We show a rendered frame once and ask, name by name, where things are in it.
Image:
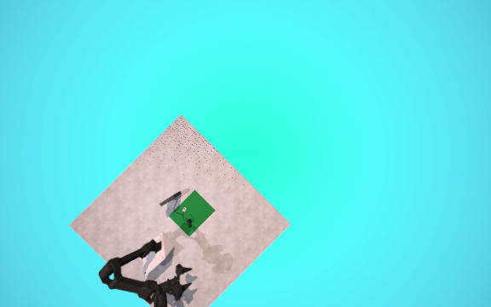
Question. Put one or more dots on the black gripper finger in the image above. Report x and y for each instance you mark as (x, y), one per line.
(185, 286)
(185, 270)

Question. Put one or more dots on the black square cooling fan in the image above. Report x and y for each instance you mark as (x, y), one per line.
(171, 198)

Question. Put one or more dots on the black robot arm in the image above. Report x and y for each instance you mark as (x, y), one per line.
(144, 289)

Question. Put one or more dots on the green circuit board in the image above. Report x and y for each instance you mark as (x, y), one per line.
(194, 207)

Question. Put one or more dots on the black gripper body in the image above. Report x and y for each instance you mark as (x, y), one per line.
(169, 282)

